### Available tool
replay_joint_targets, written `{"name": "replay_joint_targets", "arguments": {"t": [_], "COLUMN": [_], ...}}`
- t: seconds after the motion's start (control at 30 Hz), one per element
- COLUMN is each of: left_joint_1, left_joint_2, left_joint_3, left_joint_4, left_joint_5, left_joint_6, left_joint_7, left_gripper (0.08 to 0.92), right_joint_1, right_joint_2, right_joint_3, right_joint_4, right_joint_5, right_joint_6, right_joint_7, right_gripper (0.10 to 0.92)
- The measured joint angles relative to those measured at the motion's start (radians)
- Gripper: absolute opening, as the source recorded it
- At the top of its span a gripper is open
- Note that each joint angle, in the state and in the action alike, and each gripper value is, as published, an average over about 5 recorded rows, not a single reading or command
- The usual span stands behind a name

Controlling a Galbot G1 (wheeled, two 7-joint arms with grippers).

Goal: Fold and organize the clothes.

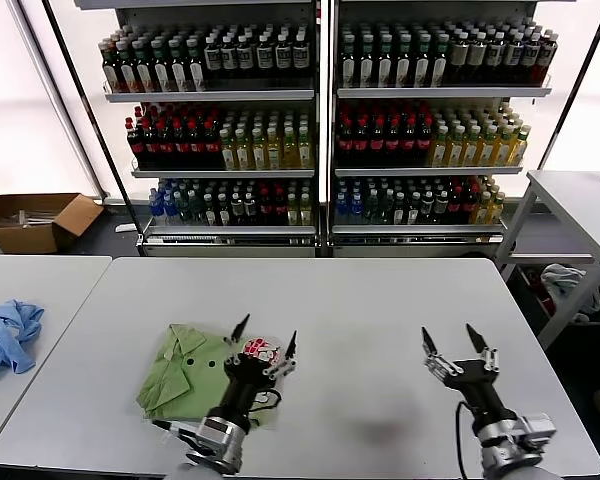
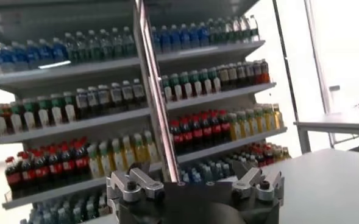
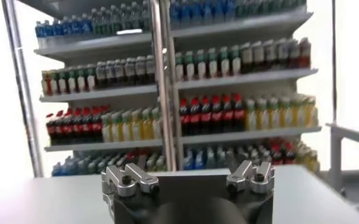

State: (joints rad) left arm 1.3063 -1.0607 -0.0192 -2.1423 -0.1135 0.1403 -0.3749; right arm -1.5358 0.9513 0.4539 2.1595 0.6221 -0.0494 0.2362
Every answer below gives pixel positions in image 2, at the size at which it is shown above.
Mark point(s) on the green cap white label bottle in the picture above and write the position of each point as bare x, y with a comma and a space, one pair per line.
1, 121
43, 114
196, 85
15, 119
167, 90
205, 83
186, 86
30, 116
56, 111
215, 81
176, 88
69, 108

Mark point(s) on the black slanted metal pole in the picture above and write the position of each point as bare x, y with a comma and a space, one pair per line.
285, 61

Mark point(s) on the green tinted clear bottle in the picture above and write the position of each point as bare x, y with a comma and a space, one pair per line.
216, 172
254, 27
129, 41
94, 45
212, 32
245, 28
206, 174
229, 30
106, 43
117, 42
237, 29
221, 30
82, 46
71, 48

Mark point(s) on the grey metal frame side table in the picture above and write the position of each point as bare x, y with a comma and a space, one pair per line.
334, 123

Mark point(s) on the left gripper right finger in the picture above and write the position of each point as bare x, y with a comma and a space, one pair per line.
249, 182

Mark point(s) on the blue label water bottle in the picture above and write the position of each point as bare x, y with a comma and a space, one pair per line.
45, 52
165, 39
5, 59
185, 177
19, 56
203, 34
156, 41
195, 176
175, 38
33, 54
194, 35
58, 50
184, 36

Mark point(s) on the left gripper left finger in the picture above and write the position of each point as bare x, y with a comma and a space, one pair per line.
142, 182

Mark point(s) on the dark bottle beige label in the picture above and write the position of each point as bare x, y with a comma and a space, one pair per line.
225, 76
233, 75

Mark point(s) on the small yellow juice bottle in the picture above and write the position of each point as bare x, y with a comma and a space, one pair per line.
278, 153
286, 152

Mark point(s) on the yellow juice green cap bottle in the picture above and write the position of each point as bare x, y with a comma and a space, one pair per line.
253, 123
94, 162
151, 146
106, 159
244, 125
140, 148
270, 118
129, 151
278, 117
117, 155
261, 121
235, 128

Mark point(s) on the red drink white cap bottle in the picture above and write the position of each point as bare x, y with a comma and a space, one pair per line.
265, 71

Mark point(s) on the small red cap cola bottle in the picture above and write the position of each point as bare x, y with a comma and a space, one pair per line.
269, 155
260, 156

